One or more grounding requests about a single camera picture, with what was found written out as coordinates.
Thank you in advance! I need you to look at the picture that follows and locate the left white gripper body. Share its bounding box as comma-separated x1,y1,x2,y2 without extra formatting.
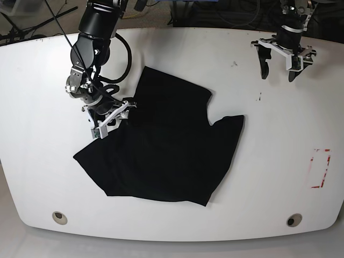
251,38,317,70

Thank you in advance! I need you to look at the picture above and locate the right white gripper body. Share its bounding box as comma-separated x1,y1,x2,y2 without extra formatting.
82,100,137,133

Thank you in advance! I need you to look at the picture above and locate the black printed T-shirt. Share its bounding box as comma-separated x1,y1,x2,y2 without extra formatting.
74,67,245,206

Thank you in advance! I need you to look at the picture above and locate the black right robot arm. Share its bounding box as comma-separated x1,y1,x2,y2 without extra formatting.
66,1,136,139

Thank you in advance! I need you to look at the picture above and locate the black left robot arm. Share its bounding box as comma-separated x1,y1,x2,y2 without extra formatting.
251,1,318,82

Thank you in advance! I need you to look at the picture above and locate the red tape rectangle marking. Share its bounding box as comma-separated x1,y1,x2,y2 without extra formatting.
308,149,331,189

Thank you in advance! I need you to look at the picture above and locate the black tripod stand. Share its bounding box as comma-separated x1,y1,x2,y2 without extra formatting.
1,1,82,46

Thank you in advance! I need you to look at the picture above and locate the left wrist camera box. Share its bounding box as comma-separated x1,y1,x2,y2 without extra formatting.
291,55,304,72

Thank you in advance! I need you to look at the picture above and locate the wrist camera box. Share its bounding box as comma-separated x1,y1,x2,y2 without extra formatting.
91,127,108,139
291,55,304,72

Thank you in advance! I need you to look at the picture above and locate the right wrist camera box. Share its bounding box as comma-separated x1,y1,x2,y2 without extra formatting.
91,127,108,139

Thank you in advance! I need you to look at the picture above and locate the left table cable grommet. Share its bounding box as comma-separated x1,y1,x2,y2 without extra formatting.
52,211,68,225

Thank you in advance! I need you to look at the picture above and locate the table cable grommet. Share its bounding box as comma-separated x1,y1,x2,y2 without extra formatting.
52,211,68,225
286,213,303,227

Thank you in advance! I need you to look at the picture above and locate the right table cable grommet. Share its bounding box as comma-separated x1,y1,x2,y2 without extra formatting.
286,213,303,227

